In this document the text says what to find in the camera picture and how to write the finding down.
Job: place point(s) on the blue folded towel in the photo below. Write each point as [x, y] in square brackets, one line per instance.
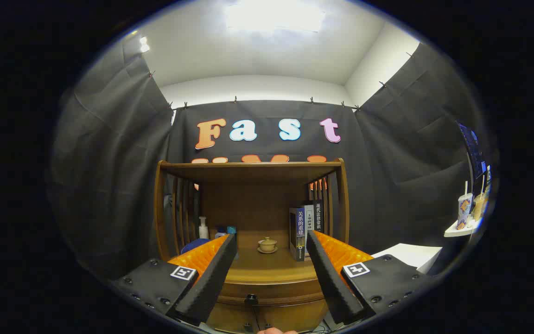
[204, 244]

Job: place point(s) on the book with pale grey spine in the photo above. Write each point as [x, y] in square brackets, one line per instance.
[309, 218]

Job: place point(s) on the white bottle with blue cap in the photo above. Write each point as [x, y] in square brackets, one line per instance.
[220, 233]

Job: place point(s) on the brown drink cup with straw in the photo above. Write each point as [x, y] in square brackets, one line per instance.
[479, 206]

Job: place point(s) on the white printer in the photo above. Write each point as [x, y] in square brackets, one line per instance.
[410, 255]

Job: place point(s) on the book with black spine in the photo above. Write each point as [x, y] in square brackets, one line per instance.
[319, 215]

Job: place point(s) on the book with blue spine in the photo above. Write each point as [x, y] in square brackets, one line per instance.
[299, 232]

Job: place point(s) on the black backdrop cloth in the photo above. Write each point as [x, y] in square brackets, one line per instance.
[109, 162]

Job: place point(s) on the white pump bottle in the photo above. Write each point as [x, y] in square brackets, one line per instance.
[203, 231]

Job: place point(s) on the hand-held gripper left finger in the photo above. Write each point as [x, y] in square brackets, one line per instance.
[211, 278]

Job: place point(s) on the wooden drawer with black knob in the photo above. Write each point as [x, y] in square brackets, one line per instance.
[285, 292]

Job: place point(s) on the dark computer monitor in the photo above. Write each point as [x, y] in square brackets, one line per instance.
[473, 148]

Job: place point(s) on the wooden countertop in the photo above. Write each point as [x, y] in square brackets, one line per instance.
[271, 266]

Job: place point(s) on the blue transparent bottle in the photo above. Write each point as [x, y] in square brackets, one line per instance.
[232, 230]

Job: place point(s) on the wooden cabinet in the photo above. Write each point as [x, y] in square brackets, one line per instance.
[253, 204]

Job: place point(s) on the patterned paper cup with straw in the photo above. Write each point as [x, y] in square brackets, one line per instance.
[464, 208]

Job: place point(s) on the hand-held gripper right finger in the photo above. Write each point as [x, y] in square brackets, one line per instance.
[332, 278]

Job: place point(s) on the small white shelf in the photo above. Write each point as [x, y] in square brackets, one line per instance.
[461, 231]

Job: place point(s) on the ceiling light panel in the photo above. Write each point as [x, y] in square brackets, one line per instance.
[274, 16]

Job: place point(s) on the beige lidded teacup with saucer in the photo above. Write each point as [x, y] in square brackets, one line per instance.
[267, 244]

